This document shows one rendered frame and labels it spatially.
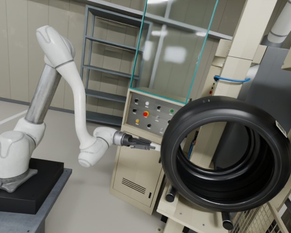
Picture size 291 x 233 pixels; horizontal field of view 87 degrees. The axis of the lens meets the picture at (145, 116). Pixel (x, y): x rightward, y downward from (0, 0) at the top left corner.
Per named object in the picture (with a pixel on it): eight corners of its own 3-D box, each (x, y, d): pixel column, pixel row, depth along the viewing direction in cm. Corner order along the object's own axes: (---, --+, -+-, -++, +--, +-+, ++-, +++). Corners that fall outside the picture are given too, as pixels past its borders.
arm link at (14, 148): (-17, 178, 77) (-20, 139, 71) (4, 157, 94) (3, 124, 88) (22, 179, 82) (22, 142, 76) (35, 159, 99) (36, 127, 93)
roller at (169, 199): (175, 165, 112) (178, 160, 110) (181, 168, 111) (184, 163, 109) (163, 199, 80) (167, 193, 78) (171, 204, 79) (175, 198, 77)
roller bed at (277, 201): (243, 178, 111) (261, 142, 102) (266, 187, 107) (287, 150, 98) (250, 197, 93) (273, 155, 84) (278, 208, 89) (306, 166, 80)
